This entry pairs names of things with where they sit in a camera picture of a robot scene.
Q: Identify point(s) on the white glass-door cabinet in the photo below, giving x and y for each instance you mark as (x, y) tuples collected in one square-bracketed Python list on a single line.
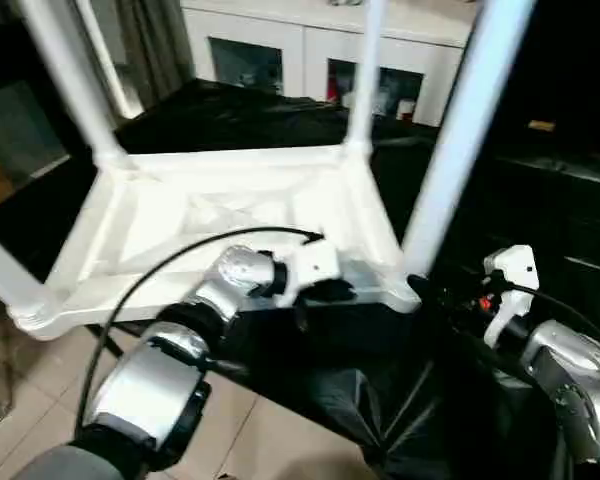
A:
[(260, 22)]

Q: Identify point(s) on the black backdrop cloth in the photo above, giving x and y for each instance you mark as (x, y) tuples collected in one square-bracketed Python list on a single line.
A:
[(570, 60)]

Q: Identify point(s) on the black shiny mat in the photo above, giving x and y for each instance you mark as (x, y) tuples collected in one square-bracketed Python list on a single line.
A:
[(530, 225)]

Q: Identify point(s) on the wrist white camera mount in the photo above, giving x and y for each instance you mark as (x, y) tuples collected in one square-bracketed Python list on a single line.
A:
[(515, 265), (315, 265)]

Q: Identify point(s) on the white plastic table top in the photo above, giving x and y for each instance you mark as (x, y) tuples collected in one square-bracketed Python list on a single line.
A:
[(190, 195)]

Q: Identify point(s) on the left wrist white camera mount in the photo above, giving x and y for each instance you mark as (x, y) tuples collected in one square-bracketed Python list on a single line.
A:
[(315, 265)]

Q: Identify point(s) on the small red packet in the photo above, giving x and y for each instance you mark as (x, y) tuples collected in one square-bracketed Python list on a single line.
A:
[(332, 85)]

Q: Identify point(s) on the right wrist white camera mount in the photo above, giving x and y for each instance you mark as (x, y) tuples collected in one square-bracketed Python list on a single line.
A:
[(515, 265)]

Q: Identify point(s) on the small pale label tag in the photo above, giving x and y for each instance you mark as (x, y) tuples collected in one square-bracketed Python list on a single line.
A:
[(542, 124)]

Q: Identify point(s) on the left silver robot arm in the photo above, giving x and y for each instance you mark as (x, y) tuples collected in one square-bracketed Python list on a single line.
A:
[(145, 380)]

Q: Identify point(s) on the white plastic table leg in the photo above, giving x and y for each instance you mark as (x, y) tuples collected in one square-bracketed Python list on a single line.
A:
[(75, 85), (5, 270), (470, 125), (367, 75)]

